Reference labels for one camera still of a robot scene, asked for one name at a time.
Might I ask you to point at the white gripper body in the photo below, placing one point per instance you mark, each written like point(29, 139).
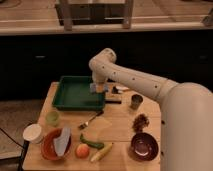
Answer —
point(98, 80)

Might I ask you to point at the blue sponge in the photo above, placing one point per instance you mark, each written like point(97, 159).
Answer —
point(98, 88)

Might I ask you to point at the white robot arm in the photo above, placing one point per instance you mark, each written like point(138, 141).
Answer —
point(186, 112)

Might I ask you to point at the green plastic tray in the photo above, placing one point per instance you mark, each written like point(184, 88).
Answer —
point(73, 94)

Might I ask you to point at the black marker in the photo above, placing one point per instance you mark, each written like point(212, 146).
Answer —
point(113, 102)

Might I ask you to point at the dark metal cup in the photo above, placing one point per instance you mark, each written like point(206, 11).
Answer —
point(136, 101)

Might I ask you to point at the brown dried cluster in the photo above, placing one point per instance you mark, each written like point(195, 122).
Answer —
point(140, 122)

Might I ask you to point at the small green cup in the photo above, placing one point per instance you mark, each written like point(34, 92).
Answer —
point(52, 118)

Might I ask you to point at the green pepper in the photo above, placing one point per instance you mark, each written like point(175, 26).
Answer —
point(97, 145)

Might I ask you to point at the orange round fruit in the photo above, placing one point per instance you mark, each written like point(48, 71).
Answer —
point(82, 151)

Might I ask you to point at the yellow corn cob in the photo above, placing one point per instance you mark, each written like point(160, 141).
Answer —
point(101, 153)

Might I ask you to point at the grey folded cloth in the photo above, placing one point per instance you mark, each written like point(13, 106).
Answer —
point(61, 142)

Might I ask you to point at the dark brown bowl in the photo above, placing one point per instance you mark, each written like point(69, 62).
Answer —
point(144, 146)

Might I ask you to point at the white paper cup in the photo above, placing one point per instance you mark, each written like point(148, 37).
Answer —
point(33, 133)

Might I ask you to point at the orange bowl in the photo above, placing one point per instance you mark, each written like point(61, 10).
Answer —
point(47, 146)

